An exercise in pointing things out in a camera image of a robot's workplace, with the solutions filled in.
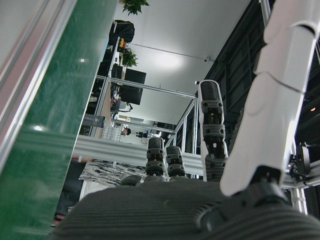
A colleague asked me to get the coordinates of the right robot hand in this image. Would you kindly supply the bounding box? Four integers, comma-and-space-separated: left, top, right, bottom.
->
51, 0, 320, 240

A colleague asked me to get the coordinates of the person in patterned cardigan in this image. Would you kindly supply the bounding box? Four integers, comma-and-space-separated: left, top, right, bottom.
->
52, 155, 149, 227

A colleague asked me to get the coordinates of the distant person black hair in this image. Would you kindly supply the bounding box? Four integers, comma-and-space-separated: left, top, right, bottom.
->
120, 125, 133, 137

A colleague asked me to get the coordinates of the black background monitor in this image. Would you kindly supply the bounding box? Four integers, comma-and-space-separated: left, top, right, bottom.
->
119, 84, 144, 106
124, 67, 147, 85

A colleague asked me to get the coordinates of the green conveyor belt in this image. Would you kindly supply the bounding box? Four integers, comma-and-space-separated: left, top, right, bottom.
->
0, 0, 119, 240

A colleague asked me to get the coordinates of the green potted plant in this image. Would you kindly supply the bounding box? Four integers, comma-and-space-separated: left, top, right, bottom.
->
121, 50, 139, 69
122, 0, 150, 16

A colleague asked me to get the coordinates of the black backpack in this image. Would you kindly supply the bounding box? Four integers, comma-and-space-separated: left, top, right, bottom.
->
108, 19, 136, 46

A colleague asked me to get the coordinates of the aluminium profile post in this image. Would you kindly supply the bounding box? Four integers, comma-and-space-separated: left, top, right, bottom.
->
72, 135, 209, 176

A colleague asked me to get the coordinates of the aluminium cage frame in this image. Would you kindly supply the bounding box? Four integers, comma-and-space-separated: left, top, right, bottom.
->
95, 75, 201, 156

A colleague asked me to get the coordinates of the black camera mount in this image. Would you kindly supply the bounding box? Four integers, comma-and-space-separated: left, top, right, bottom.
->
287, 141, 320, 182

